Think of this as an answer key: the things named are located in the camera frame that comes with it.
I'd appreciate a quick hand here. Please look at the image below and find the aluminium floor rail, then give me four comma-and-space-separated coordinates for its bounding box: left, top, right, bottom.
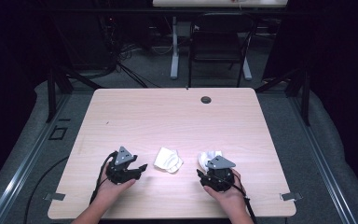
290, 92, 358, 224
0, 92, 73, 224

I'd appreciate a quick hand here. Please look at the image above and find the grey metal table bracket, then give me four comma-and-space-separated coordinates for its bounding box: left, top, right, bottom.
280, 191, 304, 202
43, 192, 66, 202

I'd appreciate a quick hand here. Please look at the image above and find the black floor cable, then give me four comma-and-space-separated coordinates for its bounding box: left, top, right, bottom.
22, 155, 70, 224

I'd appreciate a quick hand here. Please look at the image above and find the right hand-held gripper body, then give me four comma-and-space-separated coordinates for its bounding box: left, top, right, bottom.
202, 155, 237, 193

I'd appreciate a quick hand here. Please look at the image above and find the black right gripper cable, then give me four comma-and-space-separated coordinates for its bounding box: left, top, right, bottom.
231, 173, 258, 224

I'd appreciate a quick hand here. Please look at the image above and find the black metal frame stand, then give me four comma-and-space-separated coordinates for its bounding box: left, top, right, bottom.
44, 60, 104, 124
255, 66, 312, 127

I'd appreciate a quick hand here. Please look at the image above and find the person's left hand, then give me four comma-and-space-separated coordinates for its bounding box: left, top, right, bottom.
96, 161, 137, 205

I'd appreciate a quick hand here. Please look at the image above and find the white-legged desk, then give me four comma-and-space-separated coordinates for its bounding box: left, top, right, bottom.
151, 0, 289, 80

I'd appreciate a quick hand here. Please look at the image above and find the person's right hand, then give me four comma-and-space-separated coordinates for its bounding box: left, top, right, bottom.
202, 168, 247, 217

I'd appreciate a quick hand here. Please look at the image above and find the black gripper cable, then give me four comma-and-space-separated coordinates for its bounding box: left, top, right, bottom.
231, 173, 258, 224
89, 150, 119, 205

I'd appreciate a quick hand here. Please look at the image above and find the white cloth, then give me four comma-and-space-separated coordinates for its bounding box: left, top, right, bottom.
153, 147, 185, 175
197, 150, 224, 173

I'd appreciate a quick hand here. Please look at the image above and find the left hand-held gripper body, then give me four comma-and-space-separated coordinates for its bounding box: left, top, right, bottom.
106, 146, 139, 186

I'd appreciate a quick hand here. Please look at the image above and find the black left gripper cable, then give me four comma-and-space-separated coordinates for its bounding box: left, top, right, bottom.
89, 150, 119, 205

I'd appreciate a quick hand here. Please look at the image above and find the bundle of black cables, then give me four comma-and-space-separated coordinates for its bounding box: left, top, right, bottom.
97, 12, 163, 90

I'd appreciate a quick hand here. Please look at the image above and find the black chair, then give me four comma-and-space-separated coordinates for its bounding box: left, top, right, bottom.
187, 12, 260, 89

